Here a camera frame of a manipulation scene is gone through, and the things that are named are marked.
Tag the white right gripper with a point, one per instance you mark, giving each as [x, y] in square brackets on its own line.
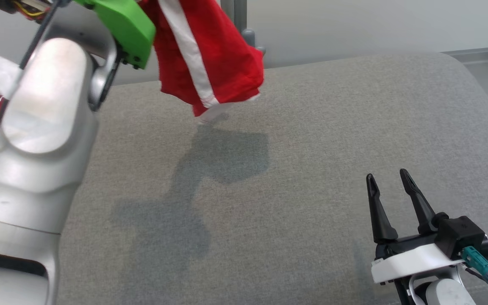
[409, 260]

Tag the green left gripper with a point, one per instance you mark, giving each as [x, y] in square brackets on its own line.
[125, 25]

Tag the red shorts with white stripe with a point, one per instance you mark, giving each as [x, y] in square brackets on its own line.
[210, 55]

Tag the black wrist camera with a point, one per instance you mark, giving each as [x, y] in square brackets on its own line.
[2, 5]
[460, 235]

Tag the teal right camera connector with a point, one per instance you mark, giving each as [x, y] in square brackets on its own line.
[479, 262]

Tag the grey metal stand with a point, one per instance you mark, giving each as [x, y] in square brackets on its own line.
[239, 21]

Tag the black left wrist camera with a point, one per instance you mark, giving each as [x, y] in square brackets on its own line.
[2, 5]

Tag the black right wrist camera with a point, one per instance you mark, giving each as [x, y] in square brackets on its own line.
[460, 235]

